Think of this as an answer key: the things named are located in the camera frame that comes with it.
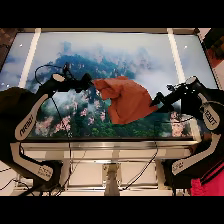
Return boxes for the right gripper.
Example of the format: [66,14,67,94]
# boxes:
[149,91,172,113]

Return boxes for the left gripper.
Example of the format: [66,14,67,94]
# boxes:
[74,72,95,94]

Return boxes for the orange garment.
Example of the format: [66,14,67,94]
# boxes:
[91,75,160,126]

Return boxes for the heap of clothes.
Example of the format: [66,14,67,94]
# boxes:
[201,28,224,69]

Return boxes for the red garment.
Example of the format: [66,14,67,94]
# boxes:
[189,161,224,197]

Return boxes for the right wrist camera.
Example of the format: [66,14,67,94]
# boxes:
[165,83,179,94]

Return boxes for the black cable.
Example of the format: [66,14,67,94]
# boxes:
[33,63,75,192]
[120,116,160,192]

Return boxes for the silver frame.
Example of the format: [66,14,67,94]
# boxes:
[0,139,215,197]

